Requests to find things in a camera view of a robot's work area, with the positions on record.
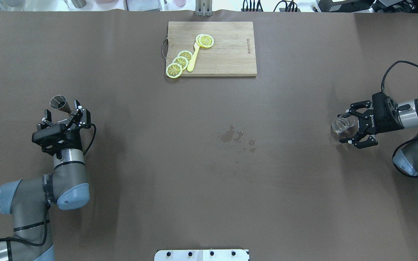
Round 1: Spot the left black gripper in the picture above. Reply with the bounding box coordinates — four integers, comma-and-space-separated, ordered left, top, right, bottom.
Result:
37, 100, 91, 144

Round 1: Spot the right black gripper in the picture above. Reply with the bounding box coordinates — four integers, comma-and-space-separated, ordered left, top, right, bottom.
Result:
339, 92, 404, 149

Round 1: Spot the steel jigger shaker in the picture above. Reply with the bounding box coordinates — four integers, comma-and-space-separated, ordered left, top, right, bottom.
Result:
50, 95, 72, 114

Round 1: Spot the clear glass measuring cup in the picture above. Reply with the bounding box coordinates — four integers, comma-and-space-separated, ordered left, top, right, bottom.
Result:
331, 113, 356, 135

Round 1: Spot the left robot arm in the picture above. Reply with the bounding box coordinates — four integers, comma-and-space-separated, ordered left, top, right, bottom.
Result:
0, 95, 95, 261

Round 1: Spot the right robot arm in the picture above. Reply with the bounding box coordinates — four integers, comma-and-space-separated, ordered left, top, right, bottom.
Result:
340, 91, 418, 178

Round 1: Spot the lemon slice top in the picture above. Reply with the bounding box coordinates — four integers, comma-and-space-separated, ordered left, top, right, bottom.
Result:
165, 63, 184, 79

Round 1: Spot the yellow plastic knife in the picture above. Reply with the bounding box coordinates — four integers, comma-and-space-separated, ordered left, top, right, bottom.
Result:
187, 40, 200, 72

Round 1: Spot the bamboo cutting board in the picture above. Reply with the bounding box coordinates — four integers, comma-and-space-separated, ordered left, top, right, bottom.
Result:
166, 21, 257, 76

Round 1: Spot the lemon slice front pair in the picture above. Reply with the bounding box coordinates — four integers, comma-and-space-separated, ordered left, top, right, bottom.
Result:
195, 34, 214, 48

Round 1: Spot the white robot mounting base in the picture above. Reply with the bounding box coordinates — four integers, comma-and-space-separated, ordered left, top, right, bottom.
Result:
154, 249, 251, 261

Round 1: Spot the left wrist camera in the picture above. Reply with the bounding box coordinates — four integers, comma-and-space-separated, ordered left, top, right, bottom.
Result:
32, 124, 67, 156

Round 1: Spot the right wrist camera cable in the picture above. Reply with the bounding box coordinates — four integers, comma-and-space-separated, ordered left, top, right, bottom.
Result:
381, 60, 418, 95

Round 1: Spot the aluminium frame post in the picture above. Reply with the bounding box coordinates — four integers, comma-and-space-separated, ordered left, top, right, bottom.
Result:
194, 0, 213, 17

